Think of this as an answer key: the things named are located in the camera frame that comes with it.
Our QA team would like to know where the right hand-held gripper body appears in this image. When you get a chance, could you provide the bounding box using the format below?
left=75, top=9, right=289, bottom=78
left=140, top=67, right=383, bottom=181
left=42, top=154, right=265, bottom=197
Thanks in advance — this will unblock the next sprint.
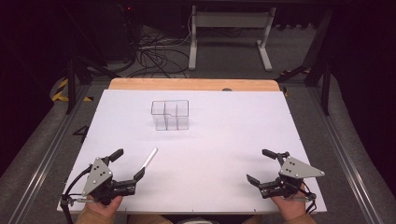
left=259, top=151, right=326, bottom=200

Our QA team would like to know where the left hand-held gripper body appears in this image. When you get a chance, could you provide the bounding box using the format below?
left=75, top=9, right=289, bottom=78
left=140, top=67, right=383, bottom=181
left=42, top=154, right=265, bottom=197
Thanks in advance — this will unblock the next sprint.
left=81, top=157, right=138, bottom=206

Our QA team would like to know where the white pen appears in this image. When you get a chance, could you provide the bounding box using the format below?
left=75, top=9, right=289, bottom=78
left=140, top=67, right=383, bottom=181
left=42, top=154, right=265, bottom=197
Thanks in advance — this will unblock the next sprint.
left=141, top=147, right=159, bottom=171

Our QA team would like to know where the clear acrylic organizer box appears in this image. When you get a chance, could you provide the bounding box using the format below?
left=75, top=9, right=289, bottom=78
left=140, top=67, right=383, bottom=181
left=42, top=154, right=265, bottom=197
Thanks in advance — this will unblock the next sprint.
left=150, top=99, right=191, bottom=132

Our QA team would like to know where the person's left hand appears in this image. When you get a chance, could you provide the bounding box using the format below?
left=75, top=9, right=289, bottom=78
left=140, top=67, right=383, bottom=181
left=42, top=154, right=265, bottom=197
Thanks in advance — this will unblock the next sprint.
left=85, top=195, right=124, bottom=219

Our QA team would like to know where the person's right hand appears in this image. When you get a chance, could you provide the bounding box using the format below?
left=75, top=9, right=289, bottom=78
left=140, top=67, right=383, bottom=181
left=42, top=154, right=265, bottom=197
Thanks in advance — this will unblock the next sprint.
left=270, top=186, right=308, bottom=222

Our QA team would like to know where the yellow black hazard tape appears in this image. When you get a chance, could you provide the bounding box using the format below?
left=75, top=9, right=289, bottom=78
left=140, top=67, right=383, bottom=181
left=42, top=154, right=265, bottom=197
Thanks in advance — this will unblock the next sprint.
left=50, top=77, right=94, bottom=103

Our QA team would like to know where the black metal stand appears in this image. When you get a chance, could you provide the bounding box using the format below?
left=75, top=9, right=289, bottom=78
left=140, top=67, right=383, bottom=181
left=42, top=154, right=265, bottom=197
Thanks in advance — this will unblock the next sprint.
left=62, top=6, right=120, bottom=116
left=275, top=7, right=335, bottom=117

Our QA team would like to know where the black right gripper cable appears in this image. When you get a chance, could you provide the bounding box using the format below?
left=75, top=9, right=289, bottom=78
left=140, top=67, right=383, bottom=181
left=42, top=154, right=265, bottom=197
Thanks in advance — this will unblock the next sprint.
left=298, top=181, right=318, bottom=216

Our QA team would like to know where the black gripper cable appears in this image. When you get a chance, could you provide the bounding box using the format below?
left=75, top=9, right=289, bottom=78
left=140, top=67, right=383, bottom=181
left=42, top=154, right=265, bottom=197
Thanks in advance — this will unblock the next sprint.
left=298, top=181, right=318, bottom=216
left=59, top=164, right=94, bottom=224

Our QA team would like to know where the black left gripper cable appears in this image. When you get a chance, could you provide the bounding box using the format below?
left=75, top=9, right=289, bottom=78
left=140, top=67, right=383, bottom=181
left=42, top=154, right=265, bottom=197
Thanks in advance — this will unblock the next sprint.
left=59, top=164, right=94, bottom=224

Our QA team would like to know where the metal floor rail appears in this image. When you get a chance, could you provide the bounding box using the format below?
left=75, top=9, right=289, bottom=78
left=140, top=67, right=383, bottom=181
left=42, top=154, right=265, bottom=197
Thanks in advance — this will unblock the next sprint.
left=306, top=86, right=385, bottom=224
left=7, top=84, right=92, bottom=224

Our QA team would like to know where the tangle of black floor cables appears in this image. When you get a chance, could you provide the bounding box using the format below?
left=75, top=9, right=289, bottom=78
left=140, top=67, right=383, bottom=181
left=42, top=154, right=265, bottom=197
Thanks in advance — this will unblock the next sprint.
left=125, top=26, right=191, bottom=79

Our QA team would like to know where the white metal desk frame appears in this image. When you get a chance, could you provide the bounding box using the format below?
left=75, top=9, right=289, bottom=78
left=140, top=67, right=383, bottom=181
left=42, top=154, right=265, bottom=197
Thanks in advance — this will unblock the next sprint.
left=188, top=5, right=277, bottom=72

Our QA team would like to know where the white hanging cable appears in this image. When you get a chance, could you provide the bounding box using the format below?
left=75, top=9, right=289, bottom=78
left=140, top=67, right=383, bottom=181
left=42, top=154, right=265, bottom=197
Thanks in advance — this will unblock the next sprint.
left=174, top=10, right=193, bottom=48

